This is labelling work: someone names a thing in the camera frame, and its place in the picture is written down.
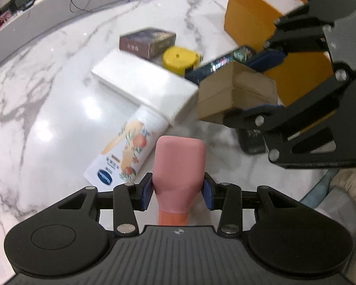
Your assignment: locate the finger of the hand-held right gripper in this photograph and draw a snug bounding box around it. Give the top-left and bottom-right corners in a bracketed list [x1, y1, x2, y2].
[246, 3, 334, 73]
[223, 68, 356, 169]

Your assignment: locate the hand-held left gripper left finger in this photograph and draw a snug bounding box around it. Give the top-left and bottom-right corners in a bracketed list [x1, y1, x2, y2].
[49, 172, 154, 237]

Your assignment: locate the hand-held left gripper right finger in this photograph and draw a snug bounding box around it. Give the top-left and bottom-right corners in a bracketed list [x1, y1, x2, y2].
[203, 172, 300, 236]

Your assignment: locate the brown cardboard box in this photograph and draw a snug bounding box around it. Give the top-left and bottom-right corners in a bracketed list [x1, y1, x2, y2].
[197, 61, 278, 124]

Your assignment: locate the pink plastic bottle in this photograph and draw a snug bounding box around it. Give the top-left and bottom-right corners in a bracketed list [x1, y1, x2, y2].
[152, 136, 206, 226]

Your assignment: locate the orange box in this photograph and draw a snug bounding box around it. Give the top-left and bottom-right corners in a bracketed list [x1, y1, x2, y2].
[224, 0, 339, 134]

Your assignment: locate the dark illustrated box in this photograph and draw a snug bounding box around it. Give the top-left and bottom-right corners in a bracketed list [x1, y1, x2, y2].
[119, 27, 177, 59]

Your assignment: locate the white tube with orange print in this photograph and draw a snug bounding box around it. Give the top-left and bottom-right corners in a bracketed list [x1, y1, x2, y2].
[84, 106, 169, 187]

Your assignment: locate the dark blue flat pack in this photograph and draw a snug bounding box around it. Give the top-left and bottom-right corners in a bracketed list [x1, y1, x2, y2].
[184, 46, 257, 85]

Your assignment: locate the yellow round tape measure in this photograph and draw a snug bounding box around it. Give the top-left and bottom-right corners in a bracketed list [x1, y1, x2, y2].
[162, 47, 204, 76]

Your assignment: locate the beige cushion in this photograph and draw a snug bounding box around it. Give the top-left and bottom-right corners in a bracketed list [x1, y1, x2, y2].
[300, 166, 356, 244]

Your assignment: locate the white rectangular box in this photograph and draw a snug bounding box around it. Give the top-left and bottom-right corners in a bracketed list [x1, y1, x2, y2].
[90, 49, 200, 125]

